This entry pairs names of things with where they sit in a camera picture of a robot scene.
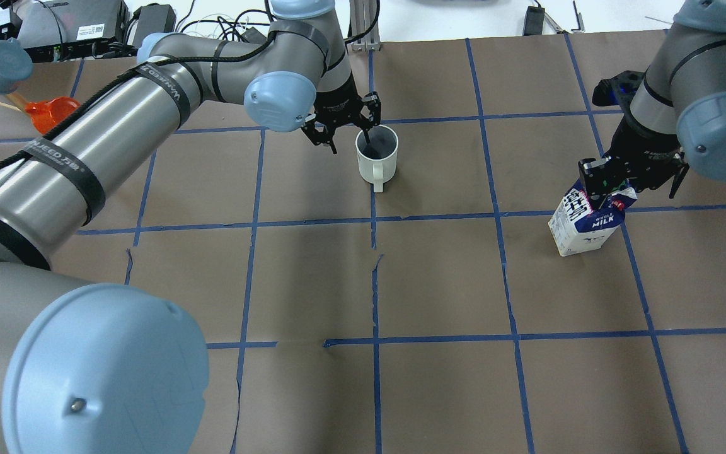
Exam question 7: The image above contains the black cable bundle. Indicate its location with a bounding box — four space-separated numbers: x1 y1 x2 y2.
177 8 275 45

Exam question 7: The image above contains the orange plastic cup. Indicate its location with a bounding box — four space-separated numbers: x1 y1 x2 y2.
24 96 81 135

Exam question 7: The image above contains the black power adapter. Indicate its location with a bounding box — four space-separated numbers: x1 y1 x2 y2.
129 4 176 48

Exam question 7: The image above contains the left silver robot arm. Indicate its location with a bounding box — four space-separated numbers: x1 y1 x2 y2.
0 1 376 453

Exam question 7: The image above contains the blue white milk carton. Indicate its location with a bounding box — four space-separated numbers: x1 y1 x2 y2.
548 181 637 257

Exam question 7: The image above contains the black electronics box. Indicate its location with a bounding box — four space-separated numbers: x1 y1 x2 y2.
0 1 129 62

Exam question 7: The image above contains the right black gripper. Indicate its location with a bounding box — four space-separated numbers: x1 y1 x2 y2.
577 116 689 211

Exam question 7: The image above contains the black power brick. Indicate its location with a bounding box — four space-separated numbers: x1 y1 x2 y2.
522 6 546 35

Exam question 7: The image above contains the aluminium frame post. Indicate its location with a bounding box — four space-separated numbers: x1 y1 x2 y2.
345 1 381 51

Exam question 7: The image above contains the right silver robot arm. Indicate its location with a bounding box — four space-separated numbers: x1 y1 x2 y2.
579 1 726 209

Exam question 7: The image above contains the white ceramic mug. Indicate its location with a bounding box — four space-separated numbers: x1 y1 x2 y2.
355 125 400 193

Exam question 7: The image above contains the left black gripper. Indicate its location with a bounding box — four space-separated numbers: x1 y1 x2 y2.
301 81 381 154

